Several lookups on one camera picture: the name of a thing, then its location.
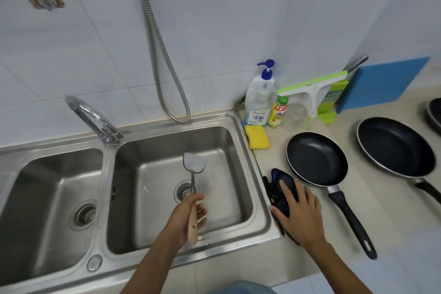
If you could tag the blue cutting board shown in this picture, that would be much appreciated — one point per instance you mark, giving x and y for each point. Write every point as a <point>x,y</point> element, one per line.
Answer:
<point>382,83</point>

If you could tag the person's left hand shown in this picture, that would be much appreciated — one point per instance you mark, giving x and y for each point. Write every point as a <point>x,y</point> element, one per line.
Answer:
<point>181,218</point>

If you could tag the yellow sponge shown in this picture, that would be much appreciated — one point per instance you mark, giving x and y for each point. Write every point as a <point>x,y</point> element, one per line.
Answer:
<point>257,137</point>

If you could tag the small black frying pan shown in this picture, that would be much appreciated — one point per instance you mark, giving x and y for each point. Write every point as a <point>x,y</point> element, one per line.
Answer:
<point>315,159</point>

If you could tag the white green squeegee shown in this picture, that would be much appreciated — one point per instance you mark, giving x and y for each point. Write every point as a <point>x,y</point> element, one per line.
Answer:
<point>311,90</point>

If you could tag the chrome faucet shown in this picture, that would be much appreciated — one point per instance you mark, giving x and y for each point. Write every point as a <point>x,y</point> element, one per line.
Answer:
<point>98,121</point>

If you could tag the clear glass jar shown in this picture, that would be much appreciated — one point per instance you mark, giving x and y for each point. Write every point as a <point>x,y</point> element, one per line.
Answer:
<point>295,118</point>

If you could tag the person's left forearm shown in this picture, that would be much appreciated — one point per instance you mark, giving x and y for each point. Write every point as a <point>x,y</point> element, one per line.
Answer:
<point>155,264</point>

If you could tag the small yellow bottle green cap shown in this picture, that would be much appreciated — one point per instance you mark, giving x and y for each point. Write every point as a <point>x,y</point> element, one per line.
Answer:
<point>276,114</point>

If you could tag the dark pan with metal rim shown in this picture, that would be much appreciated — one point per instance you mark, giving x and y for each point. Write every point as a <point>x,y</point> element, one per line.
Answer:
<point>434,111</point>

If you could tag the dark blue cloth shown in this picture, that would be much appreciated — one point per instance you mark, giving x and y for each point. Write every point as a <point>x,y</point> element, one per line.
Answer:
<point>276,197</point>

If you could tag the person's blue jeans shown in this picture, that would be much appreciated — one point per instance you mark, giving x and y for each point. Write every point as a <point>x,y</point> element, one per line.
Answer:
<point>241,287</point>

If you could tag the person's left thumb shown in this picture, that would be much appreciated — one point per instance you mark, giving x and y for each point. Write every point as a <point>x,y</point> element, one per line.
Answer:
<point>197,199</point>

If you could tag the large black frying pan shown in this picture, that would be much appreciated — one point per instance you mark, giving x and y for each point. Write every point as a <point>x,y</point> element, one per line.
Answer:
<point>396,147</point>

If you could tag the green packet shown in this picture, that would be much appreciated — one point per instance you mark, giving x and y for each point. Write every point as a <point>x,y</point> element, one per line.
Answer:
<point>332,99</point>

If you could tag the person's right hand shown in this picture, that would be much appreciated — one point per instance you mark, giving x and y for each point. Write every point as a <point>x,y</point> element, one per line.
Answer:
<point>303,216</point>

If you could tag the person's right thumb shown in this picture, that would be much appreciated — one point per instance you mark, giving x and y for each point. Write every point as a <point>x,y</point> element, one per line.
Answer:
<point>279,215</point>

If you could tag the pump soap bottle blue cap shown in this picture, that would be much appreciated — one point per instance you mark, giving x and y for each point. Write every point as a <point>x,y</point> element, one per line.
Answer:
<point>259,100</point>

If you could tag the person's right forearm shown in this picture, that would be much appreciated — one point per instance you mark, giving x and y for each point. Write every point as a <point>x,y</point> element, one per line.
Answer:
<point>336,266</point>

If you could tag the stainless steel double sink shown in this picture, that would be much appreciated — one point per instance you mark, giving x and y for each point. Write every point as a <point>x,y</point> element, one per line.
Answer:
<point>144,173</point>

